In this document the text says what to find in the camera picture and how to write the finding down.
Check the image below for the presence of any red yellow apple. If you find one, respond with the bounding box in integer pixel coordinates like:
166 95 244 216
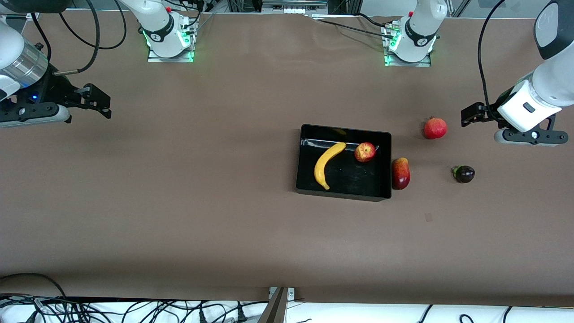
354 142 376 163

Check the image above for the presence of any black rectangular plastic tray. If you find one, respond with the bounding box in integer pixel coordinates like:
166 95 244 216
295 124 392 202

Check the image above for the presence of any yellow banana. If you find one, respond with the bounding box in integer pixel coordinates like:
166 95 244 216
314 142 347 190

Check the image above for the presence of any red pomegranate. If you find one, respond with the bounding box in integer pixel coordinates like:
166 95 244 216
424 117 448 140

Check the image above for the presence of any dark purple eggplant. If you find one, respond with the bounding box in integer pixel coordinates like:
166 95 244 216
452 165 475 183

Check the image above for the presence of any red mango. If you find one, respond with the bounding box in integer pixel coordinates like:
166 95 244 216
391 157 411 191

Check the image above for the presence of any dark diagonal metal bar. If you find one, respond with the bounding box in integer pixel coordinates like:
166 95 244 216
258 287 290 323

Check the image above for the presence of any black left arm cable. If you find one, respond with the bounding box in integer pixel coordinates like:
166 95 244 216
477 0 509 122

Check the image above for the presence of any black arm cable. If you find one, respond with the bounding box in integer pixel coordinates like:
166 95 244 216
477 0 509 122
31 0 128 77

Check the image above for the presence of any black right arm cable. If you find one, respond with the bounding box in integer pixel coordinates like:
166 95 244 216
31 0 128 77

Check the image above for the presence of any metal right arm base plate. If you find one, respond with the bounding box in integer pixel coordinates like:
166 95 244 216
147 18 195 63

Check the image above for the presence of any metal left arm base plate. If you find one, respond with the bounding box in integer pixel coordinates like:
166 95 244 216
384 22 432 68

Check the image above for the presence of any black cable on table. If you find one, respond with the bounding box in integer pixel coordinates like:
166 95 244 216
309 13 391 36

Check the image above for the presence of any black floor cable bundle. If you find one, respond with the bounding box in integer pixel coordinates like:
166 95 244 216
0 273 270 323

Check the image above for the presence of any aluminium frame with power strip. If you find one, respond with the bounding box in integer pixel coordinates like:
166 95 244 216
226 0 359 15

